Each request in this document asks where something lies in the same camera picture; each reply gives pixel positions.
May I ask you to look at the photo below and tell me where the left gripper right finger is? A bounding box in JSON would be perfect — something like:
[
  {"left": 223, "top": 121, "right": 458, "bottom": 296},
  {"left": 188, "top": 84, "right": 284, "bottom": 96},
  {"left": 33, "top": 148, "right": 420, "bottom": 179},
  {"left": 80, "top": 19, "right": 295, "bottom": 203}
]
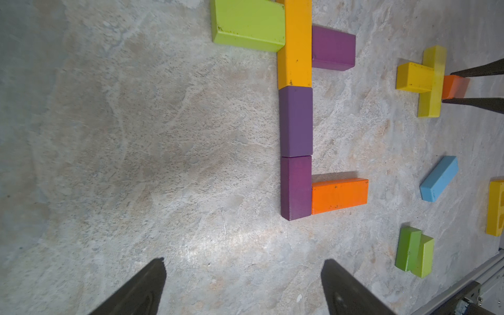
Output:
[{"left": 321, "top": 259, "right": 395, "bottom": 315}]

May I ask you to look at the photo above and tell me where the amber yellow long block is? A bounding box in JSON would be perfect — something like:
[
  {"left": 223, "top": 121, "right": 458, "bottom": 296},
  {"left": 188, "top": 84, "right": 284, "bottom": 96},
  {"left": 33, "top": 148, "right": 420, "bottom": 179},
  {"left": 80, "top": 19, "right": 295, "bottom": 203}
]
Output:
[{"left": 277, "top": 0, "right": 312, "bottom": 89}]

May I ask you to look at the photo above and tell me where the yellow triangle frame piece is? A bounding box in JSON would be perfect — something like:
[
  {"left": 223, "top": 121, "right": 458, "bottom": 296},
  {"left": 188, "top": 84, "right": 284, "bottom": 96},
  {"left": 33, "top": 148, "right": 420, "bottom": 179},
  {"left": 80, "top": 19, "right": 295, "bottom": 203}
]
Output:
[{"left": 486, "top": 180, "right": 503, "bottom": 237}]

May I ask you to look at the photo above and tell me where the light blue block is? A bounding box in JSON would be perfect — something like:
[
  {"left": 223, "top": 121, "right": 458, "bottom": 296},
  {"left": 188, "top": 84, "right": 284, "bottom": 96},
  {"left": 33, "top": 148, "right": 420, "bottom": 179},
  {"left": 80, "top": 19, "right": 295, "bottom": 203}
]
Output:
[{"left": 420, "top": 156, "right": 459, "bottom": 202}]

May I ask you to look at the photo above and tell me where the lime green block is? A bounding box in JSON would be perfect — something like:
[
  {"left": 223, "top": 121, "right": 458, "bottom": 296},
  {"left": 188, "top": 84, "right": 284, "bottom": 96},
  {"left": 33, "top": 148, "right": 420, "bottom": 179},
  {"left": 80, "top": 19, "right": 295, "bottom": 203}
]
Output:
[
  {"left": 210, "top": 0, "right": 286, "bottom": 53},
  {"left": 411, "top": 234, "right": 434, "bottom": 278}
]

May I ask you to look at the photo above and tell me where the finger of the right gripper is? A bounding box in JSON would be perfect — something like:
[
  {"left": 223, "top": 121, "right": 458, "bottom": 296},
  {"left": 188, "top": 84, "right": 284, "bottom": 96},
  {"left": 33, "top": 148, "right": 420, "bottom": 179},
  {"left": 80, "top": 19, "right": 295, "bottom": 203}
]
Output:
[
  {"left": 451, "top": 59, "right": 504, "bottom": 77},
  {"left": 442, "top": 98, "right": 504, "bottom": 114}
]

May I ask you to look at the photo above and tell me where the red orange block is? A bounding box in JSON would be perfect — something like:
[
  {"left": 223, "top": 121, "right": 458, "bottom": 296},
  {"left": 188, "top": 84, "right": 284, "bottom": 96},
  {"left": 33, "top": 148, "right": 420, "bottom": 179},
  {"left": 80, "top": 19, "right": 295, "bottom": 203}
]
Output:
[{"left": 442, "top": 75, "right": 470, "bottom": 100}]

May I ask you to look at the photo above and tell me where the yellow block small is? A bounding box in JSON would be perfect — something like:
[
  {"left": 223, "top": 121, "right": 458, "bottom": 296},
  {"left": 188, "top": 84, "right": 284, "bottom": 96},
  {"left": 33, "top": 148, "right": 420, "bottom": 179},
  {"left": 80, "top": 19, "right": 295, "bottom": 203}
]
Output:
[{"left": 396, "top": 62, "right": 434, "bottom": 94}]

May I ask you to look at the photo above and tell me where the purple block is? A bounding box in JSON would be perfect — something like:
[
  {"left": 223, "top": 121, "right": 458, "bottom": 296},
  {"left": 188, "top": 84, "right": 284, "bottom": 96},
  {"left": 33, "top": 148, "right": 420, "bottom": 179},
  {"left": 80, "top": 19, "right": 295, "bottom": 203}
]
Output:
[
  {"left": 312, "top": 25, "right": 356, "bottom": 71},
  {"left": 280, "top": 156, "right": 312, "bottom": 221},
  {"left": 279, "top": 86, "right": 313, "bottom": 158}
]

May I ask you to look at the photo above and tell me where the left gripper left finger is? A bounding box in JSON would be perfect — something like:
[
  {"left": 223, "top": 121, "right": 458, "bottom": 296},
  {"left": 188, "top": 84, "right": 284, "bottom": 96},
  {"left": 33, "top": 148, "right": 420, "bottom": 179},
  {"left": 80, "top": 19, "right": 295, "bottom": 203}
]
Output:
[{"left": 91, "top": 257, "right": 167, "bottom": 315}]

